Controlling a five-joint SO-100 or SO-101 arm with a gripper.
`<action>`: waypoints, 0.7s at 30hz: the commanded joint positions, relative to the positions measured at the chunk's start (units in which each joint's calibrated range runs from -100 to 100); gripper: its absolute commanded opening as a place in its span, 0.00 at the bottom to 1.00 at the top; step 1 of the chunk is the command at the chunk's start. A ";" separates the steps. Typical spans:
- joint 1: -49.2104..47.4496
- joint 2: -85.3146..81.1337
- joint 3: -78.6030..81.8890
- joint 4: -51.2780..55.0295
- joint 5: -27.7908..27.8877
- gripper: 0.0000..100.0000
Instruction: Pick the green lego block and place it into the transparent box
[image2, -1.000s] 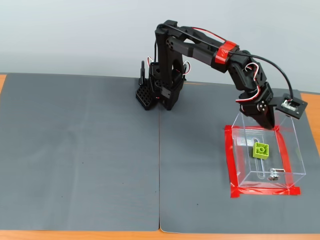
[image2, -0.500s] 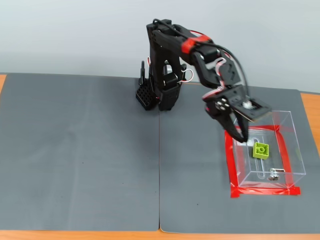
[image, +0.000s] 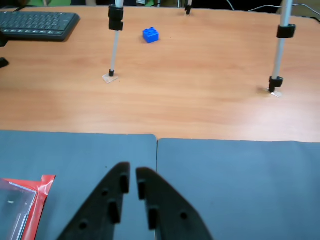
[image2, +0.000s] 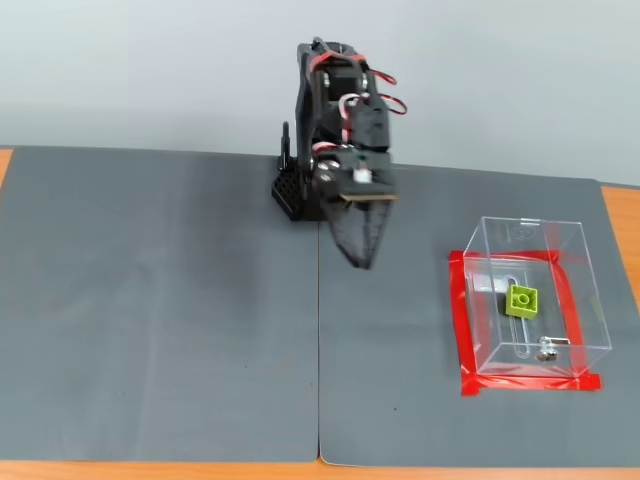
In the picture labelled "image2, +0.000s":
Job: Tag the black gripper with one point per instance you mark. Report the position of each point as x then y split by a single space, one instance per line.
356 225

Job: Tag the green lego block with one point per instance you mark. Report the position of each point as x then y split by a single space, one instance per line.
522 301

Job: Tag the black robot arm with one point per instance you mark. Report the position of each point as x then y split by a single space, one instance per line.
365 120

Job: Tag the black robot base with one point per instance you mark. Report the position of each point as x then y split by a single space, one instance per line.
290 192

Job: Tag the silver metal box lock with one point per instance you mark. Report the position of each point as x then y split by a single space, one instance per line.
549 347

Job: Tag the transparent acrylic box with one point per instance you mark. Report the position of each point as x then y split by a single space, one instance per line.
575 300

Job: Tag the black table clamp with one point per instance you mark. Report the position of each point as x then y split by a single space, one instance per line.
285 145

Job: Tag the red tape strip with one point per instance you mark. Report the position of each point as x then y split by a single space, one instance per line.
500 255
462 320
570 310
525 385

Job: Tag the brown cardboard camera plate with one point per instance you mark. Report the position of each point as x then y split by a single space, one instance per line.
370 198

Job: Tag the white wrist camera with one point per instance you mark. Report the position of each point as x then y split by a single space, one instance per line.
361 175

